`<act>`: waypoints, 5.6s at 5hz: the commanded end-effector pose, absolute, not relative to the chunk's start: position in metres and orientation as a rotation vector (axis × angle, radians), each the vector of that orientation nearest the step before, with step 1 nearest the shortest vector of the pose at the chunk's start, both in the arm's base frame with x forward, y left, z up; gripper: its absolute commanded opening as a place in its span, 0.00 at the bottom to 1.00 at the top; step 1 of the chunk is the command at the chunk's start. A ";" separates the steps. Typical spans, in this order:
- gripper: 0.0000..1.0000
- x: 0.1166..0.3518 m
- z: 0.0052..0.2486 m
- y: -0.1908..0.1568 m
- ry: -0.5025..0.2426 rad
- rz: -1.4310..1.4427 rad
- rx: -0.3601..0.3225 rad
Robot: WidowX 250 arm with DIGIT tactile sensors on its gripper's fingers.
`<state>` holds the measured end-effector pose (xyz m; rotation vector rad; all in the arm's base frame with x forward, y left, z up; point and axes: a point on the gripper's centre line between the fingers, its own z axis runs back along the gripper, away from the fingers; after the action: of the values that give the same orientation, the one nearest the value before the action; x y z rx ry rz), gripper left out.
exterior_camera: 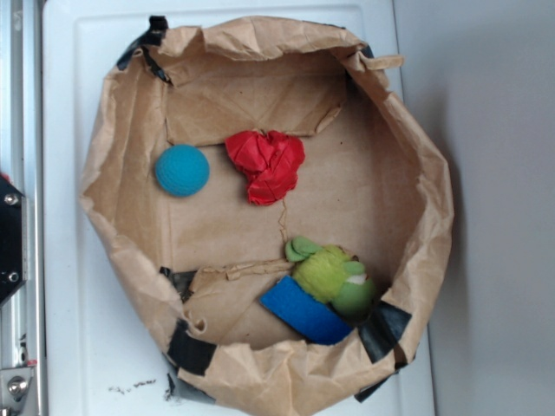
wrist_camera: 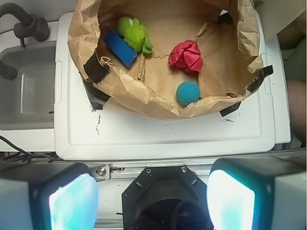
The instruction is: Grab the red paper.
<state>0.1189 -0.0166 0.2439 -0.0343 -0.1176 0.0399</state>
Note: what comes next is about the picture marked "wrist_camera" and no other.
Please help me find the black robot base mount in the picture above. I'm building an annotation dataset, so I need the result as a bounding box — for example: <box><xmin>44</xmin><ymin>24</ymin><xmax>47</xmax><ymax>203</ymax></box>
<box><xmin>122</xmin><ymin>167</ymin><xmax>214</xmax><ymax>230</ymax></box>

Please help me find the dark grey toy faucet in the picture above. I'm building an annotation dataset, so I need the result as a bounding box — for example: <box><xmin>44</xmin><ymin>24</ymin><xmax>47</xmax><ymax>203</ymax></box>
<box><xmin>0</xmin><ymin>3</ymin><xmax>50</xmax><ymax>48</ymax></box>

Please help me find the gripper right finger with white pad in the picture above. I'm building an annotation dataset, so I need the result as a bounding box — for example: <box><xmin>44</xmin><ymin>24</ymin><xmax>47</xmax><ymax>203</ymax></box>
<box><xmin>207</xmin><ymin>157</ymin><xmax>307</xmax><ymax>230</ymax></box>

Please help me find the aluminium frame rail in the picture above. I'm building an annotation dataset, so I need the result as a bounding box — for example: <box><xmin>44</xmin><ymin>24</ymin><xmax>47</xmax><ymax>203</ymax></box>
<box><xmin>87</xmin><ymin>162</ymin><xmax>213</xmax><ymax>182</ymax></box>

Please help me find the red paper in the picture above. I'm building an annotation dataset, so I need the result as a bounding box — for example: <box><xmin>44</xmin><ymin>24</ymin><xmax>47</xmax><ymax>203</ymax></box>
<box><xmin>168</xmin><ymin>40</ymin><xmax>203</xmax><ymax>73</ymax></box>

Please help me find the brown paper bag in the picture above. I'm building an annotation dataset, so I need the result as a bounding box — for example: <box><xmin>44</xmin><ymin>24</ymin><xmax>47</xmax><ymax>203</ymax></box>
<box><xmin>68</xmin><ymin>0</ymin><xmax>273</xmax><ymax>120</ymax></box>

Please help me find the teal textured ball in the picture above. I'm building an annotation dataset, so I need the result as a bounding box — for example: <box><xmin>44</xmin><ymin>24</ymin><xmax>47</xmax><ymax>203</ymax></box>
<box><xmin>176</xmin><ymin>81</ymin><xmax>201</xmax><ymax>105</ymax></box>

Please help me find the grey toy sink basin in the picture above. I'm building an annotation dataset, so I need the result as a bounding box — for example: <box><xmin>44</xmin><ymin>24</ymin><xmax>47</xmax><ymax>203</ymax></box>
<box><xmin>0</xmin><ymin>41</ymin><xmax>56</xmax><ymax>130</ymax></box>

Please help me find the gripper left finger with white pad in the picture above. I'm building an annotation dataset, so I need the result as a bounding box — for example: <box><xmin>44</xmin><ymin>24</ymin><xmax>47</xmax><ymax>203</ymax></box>
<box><xmin>0</xmin><ymin>162</ymin><xmax>99</xmax><ymax>230</ymax></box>

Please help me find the green plush frog toy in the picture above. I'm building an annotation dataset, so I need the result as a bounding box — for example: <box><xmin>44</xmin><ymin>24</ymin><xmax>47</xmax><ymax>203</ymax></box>
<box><xmin>117</xmin><ymin>16</ymin><xmax>154</xmax><ymax>55</ymax></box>

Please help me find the black cable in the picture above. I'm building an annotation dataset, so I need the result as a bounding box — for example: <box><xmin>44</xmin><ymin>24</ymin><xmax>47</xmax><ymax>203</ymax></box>
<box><xmin>0</xmin><ymin>135</ymin><xmax>59</xmax><ymax>163</ymax></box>

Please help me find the blue rectangular sponge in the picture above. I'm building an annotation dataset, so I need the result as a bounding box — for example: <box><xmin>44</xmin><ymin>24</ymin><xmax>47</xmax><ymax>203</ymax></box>
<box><xmin>104</xmin><ymin>30</ymin><xmax>137</xmax><ymax>68</ymax></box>

